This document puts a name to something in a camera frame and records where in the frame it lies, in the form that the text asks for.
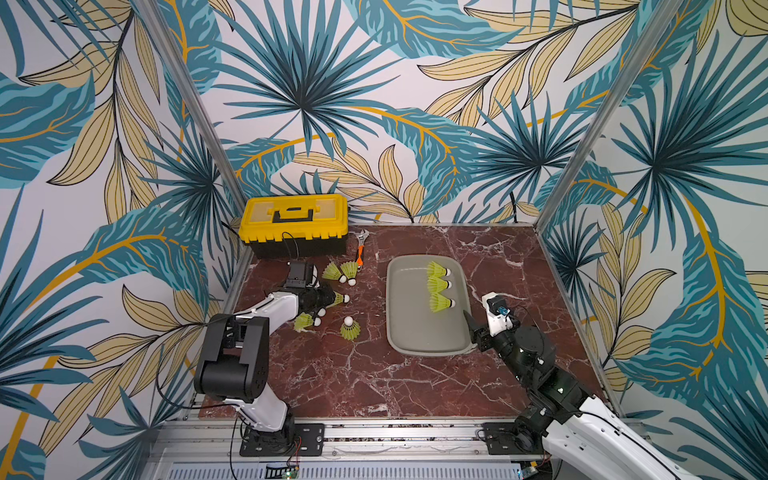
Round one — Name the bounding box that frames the yellow-green shuttlecock four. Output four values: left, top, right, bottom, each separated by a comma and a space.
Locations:
322, 262, 348, 283

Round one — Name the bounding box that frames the yellow-green shuttlecock two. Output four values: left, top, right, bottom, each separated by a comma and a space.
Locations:
427, 261, 451, 278

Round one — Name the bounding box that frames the yellow black toolbox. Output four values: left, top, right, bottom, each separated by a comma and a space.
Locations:
238, 194, 349, 259

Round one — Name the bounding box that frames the yellow-green shuttlecock eight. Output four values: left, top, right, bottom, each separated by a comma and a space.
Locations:
293, 308, 327, 333

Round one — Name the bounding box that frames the right aluminium frame post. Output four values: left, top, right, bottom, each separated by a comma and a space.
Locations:
535, 0, 685, 234

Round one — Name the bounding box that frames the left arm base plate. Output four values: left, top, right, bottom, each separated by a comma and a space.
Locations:
239, 423, 325, 458

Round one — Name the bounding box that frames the grey plastic storage tray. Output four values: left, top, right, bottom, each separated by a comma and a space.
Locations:
386, 255, 473, 357

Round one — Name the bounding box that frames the yellow-green shuttlecock six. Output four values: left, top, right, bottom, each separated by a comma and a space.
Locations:
330, 292, 351, 307

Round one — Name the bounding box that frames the yellow-green shuttlecock one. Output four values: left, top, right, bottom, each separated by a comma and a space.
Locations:
427, 276, 451, 294

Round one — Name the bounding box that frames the aluminium front rail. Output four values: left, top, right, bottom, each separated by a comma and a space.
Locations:
140, 417, 580, 479

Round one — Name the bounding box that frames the left aluminium frame post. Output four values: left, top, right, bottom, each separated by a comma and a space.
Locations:
134, 0, 246, 215

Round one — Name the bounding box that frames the yellow-green shuttlecock three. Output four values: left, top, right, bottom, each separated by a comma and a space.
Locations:
429, 293, 456, 313

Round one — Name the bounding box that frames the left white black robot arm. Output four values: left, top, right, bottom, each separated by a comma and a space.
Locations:
194, 261, 335, 456

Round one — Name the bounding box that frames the yellow-green shuttlecock seven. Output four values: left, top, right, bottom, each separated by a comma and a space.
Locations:
340, 316, 361, 341

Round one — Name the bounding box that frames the aluminium frame post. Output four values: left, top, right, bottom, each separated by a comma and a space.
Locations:
134, 0, 246, 215
535, 0, 685, 234

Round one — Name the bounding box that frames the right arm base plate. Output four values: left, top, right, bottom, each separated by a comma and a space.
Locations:
478, 422, 545, 456

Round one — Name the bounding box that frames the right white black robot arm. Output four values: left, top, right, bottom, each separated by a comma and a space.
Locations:
464, 303, 696, 479

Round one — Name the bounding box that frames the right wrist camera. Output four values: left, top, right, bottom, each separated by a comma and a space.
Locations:
481, 292, 515, 336

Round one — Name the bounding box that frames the yellow-green shuttlecock five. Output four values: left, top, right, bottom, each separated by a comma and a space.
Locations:
340, 261, 359, 286

